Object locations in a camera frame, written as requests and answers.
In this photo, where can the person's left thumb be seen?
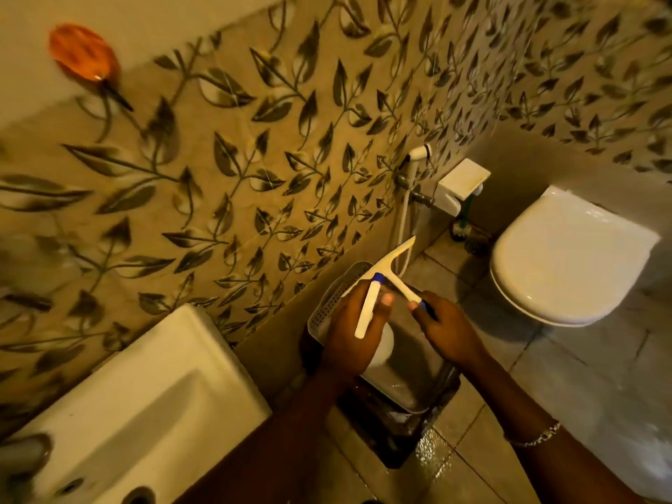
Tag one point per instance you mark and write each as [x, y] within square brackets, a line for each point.
[385, 314]

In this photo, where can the person's left forearm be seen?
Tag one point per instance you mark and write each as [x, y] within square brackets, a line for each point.
[273, 446]

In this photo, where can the metal wall valve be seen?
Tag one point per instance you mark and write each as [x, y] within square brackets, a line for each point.
[417, 193]

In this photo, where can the white toilet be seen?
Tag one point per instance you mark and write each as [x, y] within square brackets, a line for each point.
[569, 257]

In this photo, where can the white bidet sprayer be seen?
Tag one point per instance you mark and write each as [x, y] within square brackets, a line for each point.
[418, 153]

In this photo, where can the metal faucet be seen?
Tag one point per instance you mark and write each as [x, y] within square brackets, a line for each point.
[23, 459]

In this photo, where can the person's right forearm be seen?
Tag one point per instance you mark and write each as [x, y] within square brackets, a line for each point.
[535, 430]

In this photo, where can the green toilet brush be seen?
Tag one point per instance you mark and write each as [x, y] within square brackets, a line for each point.
[467, 228]

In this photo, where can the white window squeegee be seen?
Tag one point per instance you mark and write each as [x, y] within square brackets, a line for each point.
[391, 259]

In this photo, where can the white perforated plastic basket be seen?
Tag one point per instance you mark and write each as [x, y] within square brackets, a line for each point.
[414, 367]

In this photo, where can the person's left hand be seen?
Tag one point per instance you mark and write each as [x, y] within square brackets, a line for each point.
[349, 341]

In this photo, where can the person's right thumb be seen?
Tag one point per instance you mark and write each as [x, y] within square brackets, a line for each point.
[419, 315]

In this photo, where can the person's right hand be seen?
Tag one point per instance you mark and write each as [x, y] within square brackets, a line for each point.
[452, 330]

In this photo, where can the orange wall-mounted soap dish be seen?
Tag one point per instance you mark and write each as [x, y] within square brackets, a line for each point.
[84, 55]

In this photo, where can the white ceramic sink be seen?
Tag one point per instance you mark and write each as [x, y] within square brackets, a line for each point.
[152, 409]

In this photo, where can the white wall-mounted holder box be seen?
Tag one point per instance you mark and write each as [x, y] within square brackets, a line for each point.
[462, 186]

